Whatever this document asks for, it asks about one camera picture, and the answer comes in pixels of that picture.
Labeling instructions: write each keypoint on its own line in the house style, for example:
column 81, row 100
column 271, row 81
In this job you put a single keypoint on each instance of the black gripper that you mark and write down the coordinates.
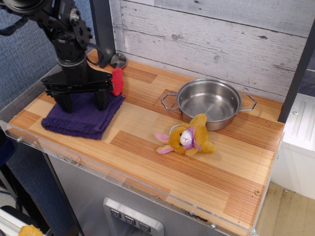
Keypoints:
column 77, row 77

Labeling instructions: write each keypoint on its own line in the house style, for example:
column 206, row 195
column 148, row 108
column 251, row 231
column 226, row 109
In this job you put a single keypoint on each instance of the purple towel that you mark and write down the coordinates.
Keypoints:
column 86, row 120

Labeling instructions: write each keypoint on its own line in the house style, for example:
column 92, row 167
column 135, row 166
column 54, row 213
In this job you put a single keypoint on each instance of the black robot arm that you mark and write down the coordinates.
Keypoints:
column 62, row 23

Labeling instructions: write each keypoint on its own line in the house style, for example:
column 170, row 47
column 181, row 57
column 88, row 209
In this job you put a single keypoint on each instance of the clear acrylic edge guard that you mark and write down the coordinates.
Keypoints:
column 225, row 189

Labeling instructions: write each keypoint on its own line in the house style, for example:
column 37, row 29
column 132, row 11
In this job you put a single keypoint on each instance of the stainless steel cabinet front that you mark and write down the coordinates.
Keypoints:
column 86, row 191

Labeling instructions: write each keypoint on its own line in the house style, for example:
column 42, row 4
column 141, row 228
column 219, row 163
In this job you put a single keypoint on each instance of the brown plush bunny toy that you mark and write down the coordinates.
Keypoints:
column 187, row 138

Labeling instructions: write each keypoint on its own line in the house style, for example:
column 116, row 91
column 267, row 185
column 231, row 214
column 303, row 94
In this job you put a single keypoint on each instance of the silver button control panel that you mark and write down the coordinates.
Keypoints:
column 125, row 221

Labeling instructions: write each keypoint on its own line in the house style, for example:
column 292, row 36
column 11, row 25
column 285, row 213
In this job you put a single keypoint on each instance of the stainless steel pot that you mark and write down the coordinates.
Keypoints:
column 216, row 99

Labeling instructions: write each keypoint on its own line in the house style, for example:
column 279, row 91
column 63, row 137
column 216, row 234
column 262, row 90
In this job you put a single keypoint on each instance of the white side cabinet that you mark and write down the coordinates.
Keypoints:
column 294, row 167

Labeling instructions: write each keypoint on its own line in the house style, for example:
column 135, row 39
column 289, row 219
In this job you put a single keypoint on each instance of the dark grey left post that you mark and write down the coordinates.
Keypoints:
column 103, row 29

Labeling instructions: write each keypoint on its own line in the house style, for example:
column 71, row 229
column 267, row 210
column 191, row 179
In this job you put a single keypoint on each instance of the dark grey post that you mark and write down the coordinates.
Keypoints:
column 103, row 29
column 298, row 76

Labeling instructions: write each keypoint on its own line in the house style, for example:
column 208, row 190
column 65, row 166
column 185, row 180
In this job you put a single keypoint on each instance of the dark grey right post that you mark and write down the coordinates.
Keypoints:
column 298, row 76

